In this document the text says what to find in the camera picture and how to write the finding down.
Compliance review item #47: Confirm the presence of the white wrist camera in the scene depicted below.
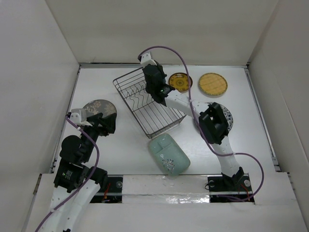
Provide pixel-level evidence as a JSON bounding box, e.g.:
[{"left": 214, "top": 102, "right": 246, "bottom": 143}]
[
  {"left": 140, "top": 51, "right": 157, "bottom": 68},
  {"left": 69, "top": 108, "right": 92, "bottom": 126}
]

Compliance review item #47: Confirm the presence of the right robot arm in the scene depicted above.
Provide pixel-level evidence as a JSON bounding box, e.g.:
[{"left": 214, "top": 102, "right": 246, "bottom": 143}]
[{"left": 142, "top": 61, "right": 244, "bottom": 191}]

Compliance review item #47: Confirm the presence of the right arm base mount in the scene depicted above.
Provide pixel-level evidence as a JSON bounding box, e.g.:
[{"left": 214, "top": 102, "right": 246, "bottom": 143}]
[{"left": 204, "top": 167, "right": 254, "bottom": 203}]

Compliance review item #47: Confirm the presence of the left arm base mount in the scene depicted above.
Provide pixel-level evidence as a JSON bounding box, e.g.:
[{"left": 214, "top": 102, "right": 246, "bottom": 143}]
[{"left": 90, "top": 175, "right": 123, "bottom": 203}]

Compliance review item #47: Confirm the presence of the woven bamboo round plate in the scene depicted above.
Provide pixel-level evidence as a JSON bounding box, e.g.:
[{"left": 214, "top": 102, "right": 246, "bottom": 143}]
[{"left": 198, "top": 72, "right": 228, "bottom": 97}]

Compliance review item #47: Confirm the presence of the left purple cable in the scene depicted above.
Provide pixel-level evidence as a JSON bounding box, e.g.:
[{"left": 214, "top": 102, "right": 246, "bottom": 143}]
[{"left": 34, "top": 114, "right": 101, "bottom": 232}]

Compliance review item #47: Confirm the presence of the blue white floral plate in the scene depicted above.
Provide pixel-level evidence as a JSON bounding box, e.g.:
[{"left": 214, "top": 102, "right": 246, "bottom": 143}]
[{"left": 220, "top": 104, "right": 234, "bottom": 135}]

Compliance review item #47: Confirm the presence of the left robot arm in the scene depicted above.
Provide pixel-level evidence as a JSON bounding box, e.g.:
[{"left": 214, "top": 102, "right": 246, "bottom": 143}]
[{"left": 36, "top": 109, "right": 117, "bottom": 232}]

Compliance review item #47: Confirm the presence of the yellow patterned round plate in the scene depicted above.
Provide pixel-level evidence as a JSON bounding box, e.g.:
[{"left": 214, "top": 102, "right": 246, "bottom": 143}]
[{"left": 169, "top": 72, "right": 193, "bottom": 93}]

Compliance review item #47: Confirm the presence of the purple cable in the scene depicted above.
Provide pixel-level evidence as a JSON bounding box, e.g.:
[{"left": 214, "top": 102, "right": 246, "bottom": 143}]
[
  {"left": 137, "top": 45, "right": 265, "bottom": 203},
  {"left": 34, "top": 114, "right": 101, "bottom": 232}
]

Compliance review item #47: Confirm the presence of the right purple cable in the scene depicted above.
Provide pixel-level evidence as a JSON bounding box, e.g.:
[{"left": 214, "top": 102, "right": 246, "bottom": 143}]
[{"left": 137, "top": 45, "right": 265, "bottom": 203}]

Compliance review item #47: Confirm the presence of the grey wire dish rack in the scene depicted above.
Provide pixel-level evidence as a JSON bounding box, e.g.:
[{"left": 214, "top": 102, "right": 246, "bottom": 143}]
[{"left": 113, "top": 68, "right": 186, "bottom": 139}]

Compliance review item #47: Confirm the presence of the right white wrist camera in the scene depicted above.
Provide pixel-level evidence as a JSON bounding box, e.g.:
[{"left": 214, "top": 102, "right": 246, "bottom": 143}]
[{"left": 140, "top": 51, "right": 157, "bottom": 68}]

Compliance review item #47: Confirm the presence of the grey snowflake reindeer plate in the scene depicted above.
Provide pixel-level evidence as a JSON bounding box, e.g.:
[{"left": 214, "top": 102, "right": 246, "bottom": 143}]
[{"left": 83, "top": 99, "right": 117, "bottom": 118}]

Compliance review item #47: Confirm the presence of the pale green rectangular plate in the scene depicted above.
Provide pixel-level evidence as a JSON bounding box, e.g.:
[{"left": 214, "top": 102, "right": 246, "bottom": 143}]
[{"left": 148, "top": 133, "right": 191, "bottom": 176}]

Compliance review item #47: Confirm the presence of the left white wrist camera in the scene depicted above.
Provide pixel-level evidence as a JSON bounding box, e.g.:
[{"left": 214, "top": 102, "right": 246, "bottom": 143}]
[{"left": 69, "top": 108, "right": 92, "bottom": 126}]

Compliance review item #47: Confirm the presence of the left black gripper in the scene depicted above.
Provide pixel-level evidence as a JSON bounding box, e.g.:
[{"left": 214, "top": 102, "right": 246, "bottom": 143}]
[{"left": 81, "top": 111, "right": 116, "bottom": 161}]

